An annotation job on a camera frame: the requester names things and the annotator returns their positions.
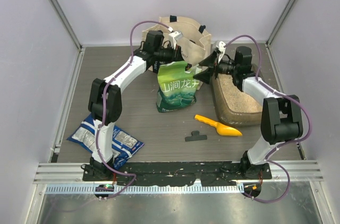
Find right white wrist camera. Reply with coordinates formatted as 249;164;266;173
214;40;226;64

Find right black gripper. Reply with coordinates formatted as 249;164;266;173
194;50;239;84

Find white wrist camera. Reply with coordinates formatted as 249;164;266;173
214;40;226;64
168;28;183;49

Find green cat litter bag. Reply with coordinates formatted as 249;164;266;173
156;61;202;113

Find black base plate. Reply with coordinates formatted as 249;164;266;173
81;161;272;187

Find yellow plastic scoop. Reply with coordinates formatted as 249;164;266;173
194;115;242;136

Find blue Doritos chip bag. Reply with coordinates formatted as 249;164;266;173
67;114;144;170

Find beige canvas tote bag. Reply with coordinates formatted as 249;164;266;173
142;15;211;66

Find clean litter granules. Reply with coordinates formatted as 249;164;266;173
218;74;262;113

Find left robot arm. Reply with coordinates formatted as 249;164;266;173
82;30;183;181

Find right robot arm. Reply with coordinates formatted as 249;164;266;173
194;46;303;179

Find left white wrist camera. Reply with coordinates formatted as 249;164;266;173
168;28;183;49

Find black bag clip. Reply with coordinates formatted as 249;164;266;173
185;131;207;142

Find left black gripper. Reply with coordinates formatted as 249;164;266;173
154;44;188;70

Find grey litter box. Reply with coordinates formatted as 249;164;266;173
210;74;262;127

